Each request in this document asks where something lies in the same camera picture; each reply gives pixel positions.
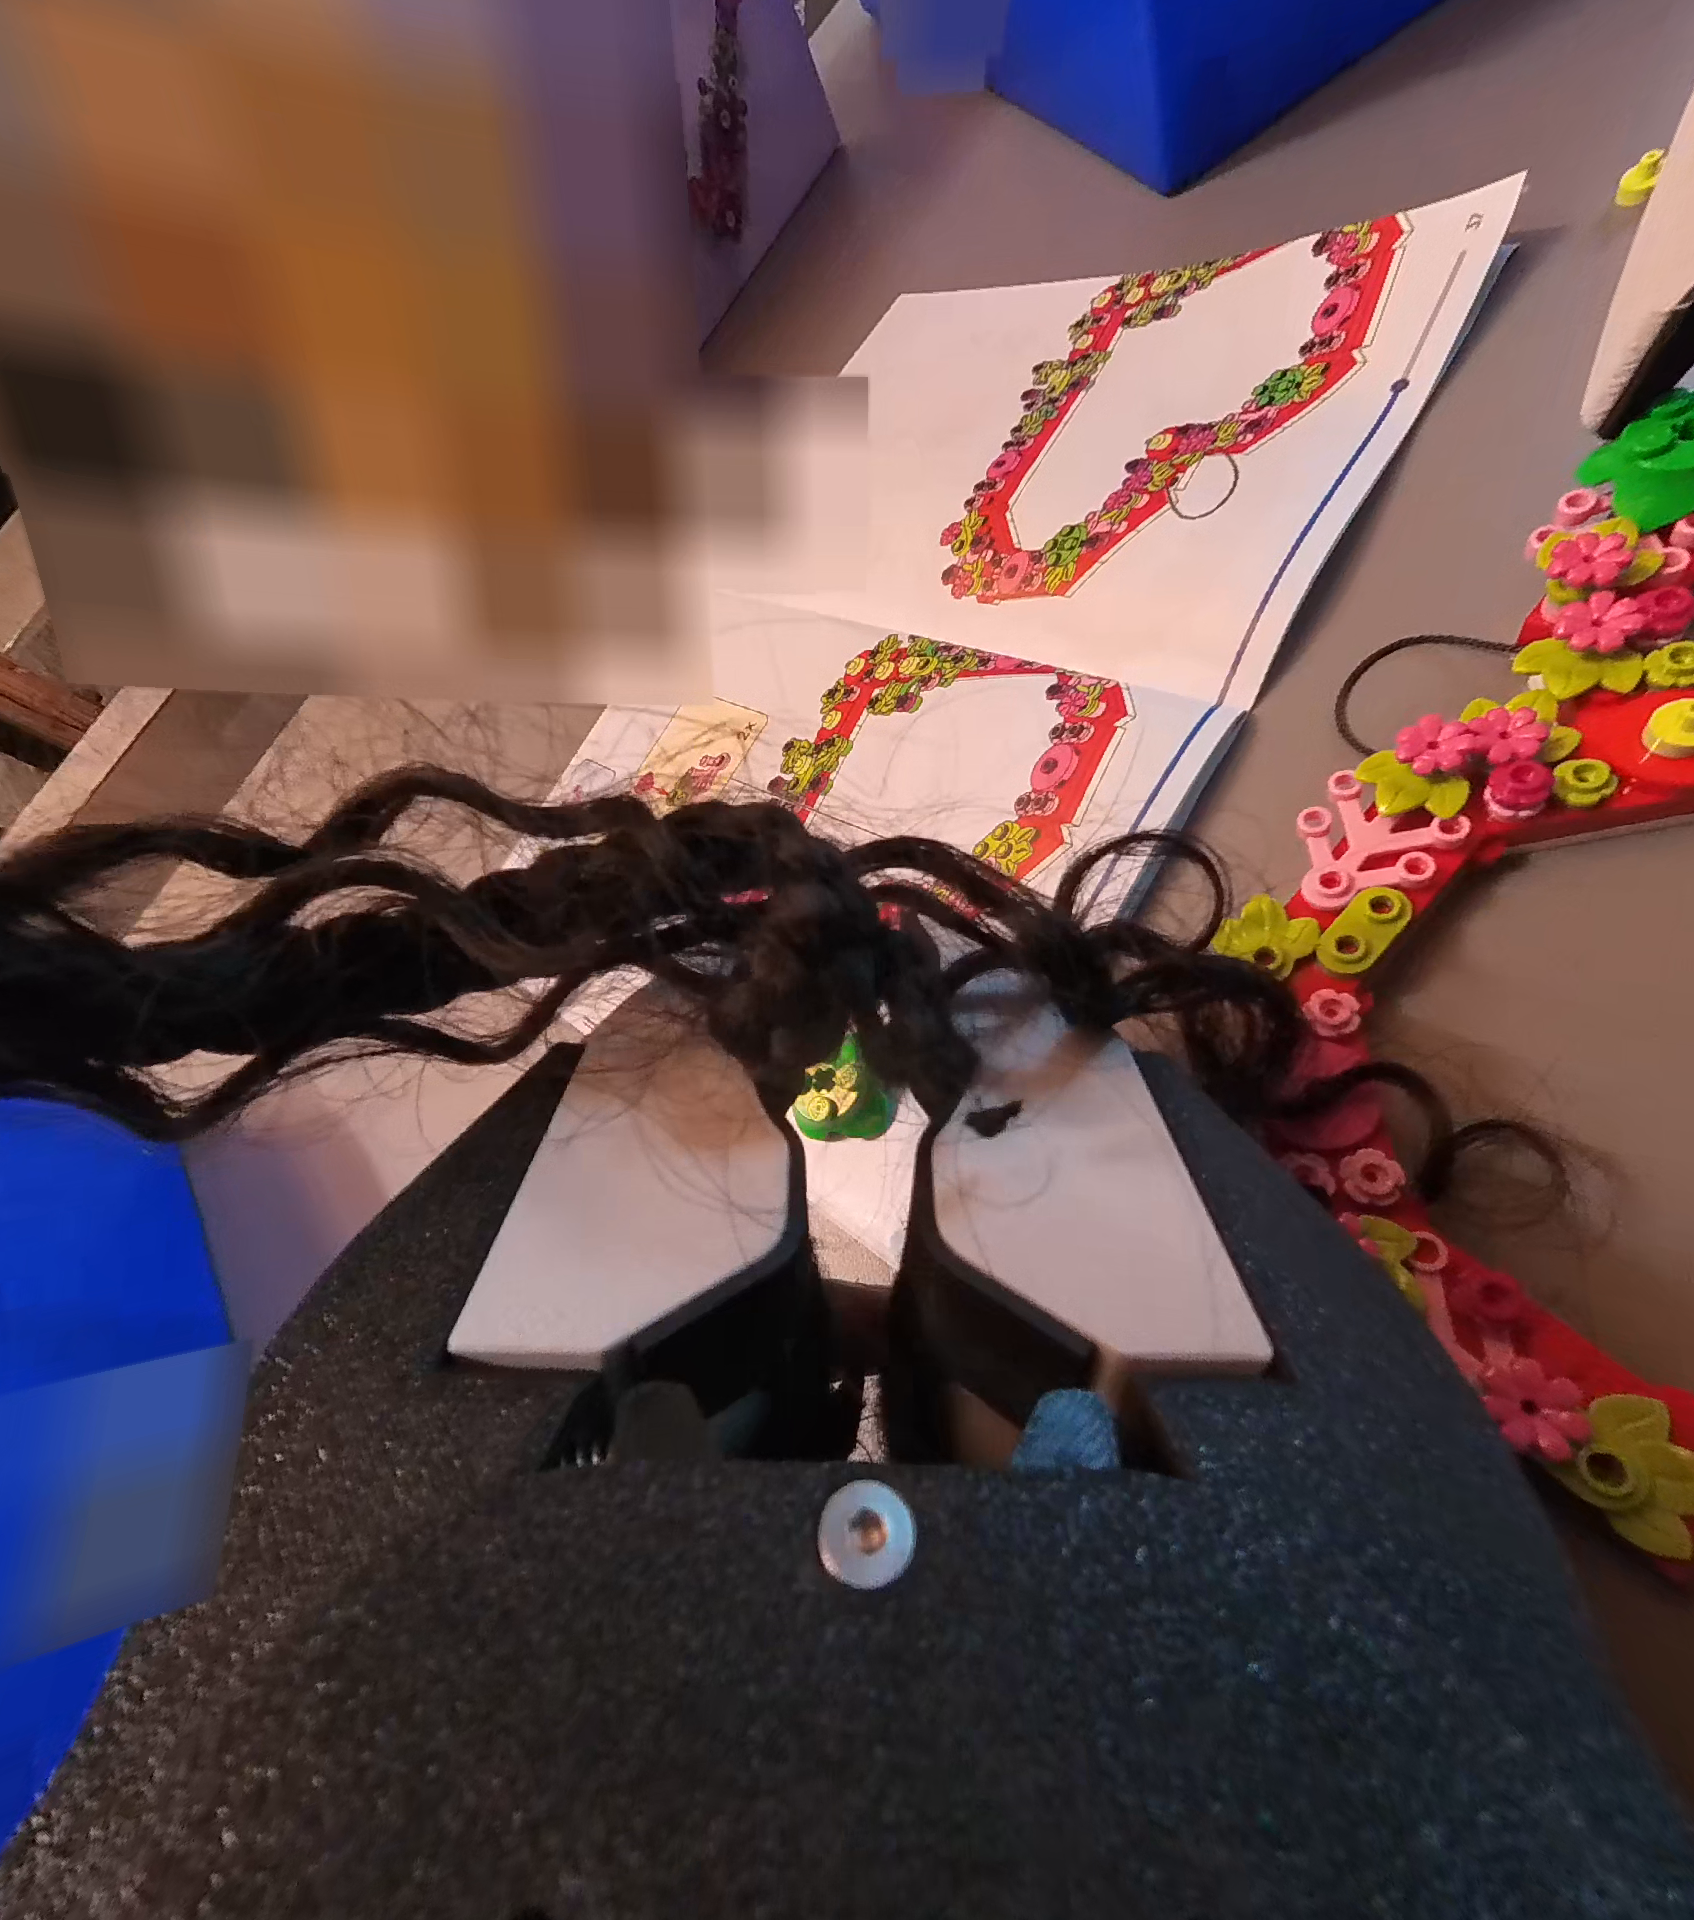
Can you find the red heart flower brick frame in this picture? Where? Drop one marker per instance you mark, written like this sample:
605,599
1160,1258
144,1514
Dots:
1445,901

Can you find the green leaf brick piece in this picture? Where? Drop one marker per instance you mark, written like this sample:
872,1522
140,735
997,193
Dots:
1664,451

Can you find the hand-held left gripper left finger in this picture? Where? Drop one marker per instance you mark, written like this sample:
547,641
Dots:
639,1228

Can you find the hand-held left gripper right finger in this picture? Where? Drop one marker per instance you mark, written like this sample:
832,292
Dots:
1087,1228

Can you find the lime flower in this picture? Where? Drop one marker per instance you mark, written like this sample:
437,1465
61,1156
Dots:
847,1114

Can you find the white printed box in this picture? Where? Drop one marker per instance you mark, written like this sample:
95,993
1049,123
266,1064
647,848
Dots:
789,179

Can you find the person's dark curly hair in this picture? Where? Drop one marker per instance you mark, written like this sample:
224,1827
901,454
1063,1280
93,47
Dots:
338,960

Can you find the blue plastic bin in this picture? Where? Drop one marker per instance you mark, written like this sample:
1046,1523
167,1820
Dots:
1160,89
38,1228

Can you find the open instruction booklet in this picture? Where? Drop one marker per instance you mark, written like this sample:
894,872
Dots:
1312,492

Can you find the small lime brick piece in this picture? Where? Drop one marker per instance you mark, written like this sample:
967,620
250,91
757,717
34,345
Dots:
1638,179

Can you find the person's blue jeans leg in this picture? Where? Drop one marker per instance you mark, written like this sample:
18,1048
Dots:
1066,1434

